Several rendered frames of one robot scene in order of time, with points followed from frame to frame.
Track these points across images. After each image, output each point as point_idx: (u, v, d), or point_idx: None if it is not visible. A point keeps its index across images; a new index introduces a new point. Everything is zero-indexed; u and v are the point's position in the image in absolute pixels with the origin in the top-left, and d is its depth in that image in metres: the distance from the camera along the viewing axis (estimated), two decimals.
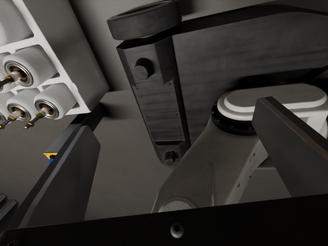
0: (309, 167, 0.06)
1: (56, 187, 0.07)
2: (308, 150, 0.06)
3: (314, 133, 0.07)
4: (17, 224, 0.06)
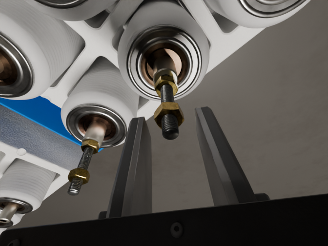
0: (215, 178, 0.07)
1: (138, 176, 0.07)
2: (213, 162, 0.06)
3: (223, 146, 0.07)
4: (119, 213, 0.05)
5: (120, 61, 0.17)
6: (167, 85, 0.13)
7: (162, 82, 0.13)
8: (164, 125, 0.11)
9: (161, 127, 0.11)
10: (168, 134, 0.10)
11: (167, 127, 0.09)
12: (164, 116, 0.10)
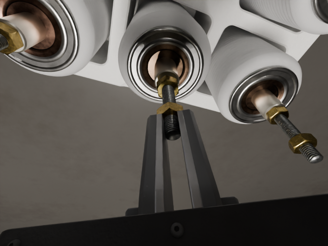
0: (188, 182, 0.07)
1: (164, 173, 0.07)
2: (186, 166, 0.07)
3: (197, 149, 0.07)
4: (153, 209, 0.05)
5: (145, 20, 0.14)
6: (170, 86, 0.13)
7: (166, 82, 0.13)
8: (165, 124, 0.11)
9: None
10: (168, 134, 0.10)
11: (172, 127, 0.09)
12: (168, 116, 0.10)
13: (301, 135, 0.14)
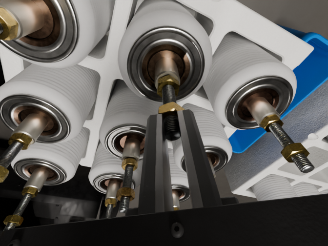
0: (188, 182, 0.07)
1: (164, 173, 0.07)
2: (186, 166, 0.07)
3: (197, 149, 0.07)
4: (153, 209, 0.05)
5: (177, 102, 0.20)
6: (172, 87, 0.13)
7: (169, 82, 0.13)
8: (164, 123, 0.11)
9: None
10: (166, 133, 0.10)
11: (174, 128, 0.09)
12: (171, 116, 0.10)
13: None
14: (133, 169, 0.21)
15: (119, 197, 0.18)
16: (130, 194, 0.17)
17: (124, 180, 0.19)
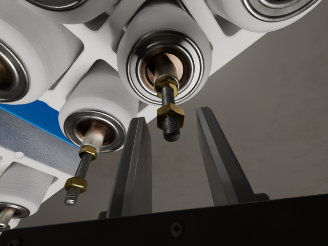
0: (215, 178, 0.07)
1: (138, 176, 0.07)
2: (213, 162, 0.06)
3: (223, 146, 0.07)
4: (119, 213, 0.05)
5: (119, 66, 0.16)
6: (170, 97, 0.14)
7: (174, 95, 0.14)
8: (171, 116, 0.10)
9: (170, 107, 0.10)
10: (169, 126, 0.10)
11: (178, 138, 0.10)
12: (177, 125, 0.11)
13: None
14: None
15: None
16: None
17: None
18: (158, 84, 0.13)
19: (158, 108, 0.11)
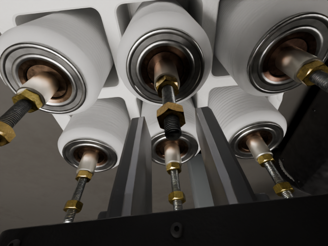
0: (215, 178, 0.07)
1: (138, 176, 0.07)
2: (213, 162, 0.06)
3: (223, 146, 0.07)
4: (119, 213, 0.05)
5: (68, 47, 0.15)
6: (17, 105, 0.14)
7: None
8: None
9: (11, 140, 0.12)
10: None
11: None
12: None
13: (76, 202, 0.19)
14: (160, 92, 0.14)
15: (180, 116, 0.10)
16: None
17: (175, 102, 0.12)
18: (35, 101, 0.14)
19: (10, 126, 0.11)
